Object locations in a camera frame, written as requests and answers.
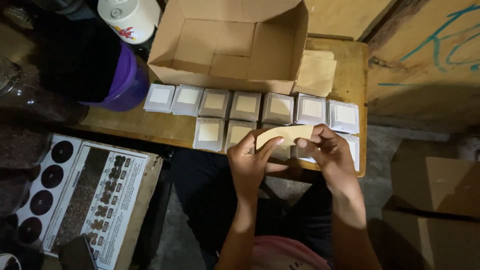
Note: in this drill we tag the wooden panel with teal scribble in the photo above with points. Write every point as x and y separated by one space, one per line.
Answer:
423 56

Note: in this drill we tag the black cloth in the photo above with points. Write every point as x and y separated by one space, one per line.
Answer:
78 60

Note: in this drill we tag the open cardboard box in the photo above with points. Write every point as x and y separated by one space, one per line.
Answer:
225 45

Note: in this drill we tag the person's right hand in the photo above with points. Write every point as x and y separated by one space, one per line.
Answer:
335 161

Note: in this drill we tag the person's left hand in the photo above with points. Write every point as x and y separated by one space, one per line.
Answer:
245 168

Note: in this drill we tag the closed cardboard cartons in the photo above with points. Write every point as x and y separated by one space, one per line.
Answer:
435 210

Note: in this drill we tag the person's black trousers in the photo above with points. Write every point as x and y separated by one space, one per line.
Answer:
204 195

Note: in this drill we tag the white round appliance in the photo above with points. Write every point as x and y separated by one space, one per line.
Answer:
131 18

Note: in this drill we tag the white cup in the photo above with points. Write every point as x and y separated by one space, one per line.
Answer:
8 262

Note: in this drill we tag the person's pink shirt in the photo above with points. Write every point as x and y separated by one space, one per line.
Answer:
285 255

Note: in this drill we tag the purple plastic container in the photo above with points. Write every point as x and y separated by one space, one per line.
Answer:
129 82

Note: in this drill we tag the dark phone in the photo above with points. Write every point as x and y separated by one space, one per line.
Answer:
78 255

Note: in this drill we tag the printed bean chart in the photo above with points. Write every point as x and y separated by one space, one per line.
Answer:
101 202

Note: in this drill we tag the tan paper pouch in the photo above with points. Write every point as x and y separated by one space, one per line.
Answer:
288 134

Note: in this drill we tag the clear glass jar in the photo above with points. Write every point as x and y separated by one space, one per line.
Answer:
33 101

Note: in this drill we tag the rows of white sachet stacks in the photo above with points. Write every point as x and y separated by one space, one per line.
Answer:
245 107

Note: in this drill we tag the white chart with dark circles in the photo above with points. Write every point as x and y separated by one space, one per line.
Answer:
48 180

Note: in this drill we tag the pile of tan paper sheets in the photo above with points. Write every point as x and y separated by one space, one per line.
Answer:
315 75

